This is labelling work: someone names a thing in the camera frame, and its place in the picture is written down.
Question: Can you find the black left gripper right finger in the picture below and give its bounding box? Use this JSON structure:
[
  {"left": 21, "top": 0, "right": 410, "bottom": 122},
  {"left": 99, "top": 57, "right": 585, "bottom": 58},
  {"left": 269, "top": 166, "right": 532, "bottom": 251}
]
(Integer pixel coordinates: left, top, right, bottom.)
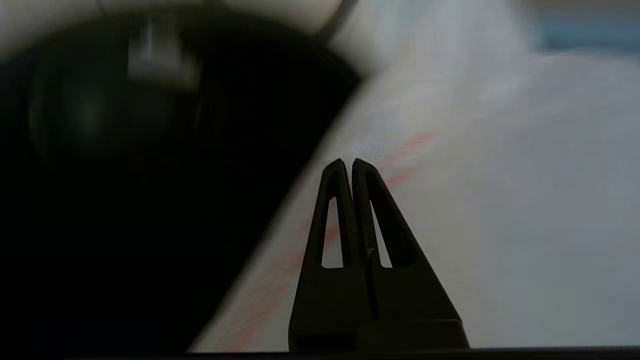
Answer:
[{"left": 352, "top": 157, "right": 471, "bottom": 351}]

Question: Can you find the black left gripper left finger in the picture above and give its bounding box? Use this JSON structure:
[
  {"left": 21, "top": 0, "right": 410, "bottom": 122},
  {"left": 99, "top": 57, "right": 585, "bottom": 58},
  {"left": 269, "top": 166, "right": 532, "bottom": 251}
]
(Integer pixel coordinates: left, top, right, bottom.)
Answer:
[{"left": 289, "top": 159, "right": 373, "bottom": 351}]

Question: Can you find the white bag with cartoon print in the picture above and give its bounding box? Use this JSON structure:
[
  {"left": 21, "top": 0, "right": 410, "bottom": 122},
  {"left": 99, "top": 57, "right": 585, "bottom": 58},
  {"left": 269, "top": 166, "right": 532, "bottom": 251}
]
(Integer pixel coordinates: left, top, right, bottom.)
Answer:
[{"left": 190, "top": 0, "right": 640, "bottom": 352}]

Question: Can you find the black round trash bin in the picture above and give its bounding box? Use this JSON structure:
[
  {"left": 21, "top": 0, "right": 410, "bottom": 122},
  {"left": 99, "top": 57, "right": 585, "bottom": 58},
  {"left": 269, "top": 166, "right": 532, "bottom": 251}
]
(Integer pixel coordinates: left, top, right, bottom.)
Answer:
[{"left": 0, "top": 5, "right": 362, "bottom": 355}]

